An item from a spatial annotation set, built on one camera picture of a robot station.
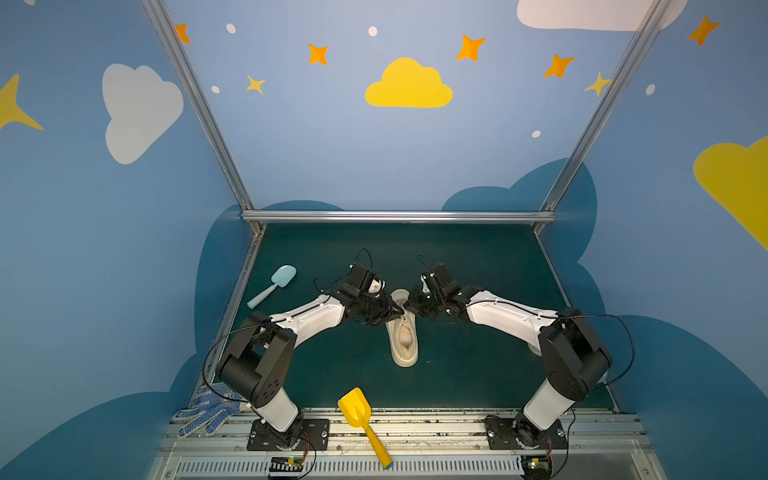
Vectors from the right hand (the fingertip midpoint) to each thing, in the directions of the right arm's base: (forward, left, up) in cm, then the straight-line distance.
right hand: (403, 301), depth 88 cm
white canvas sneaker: (+4, +1, -5) cm, 6 cm away
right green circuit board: (-38, -35, -14) cm, 53 cm away
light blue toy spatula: (+12, +43, -8) cm, 46 cm away
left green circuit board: (-41, +28, -12) cm, 51 cm away
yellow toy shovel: (-29, +12, -10) cm, 33 cm away
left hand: (-3, 0, 0) cm, 3 cm away
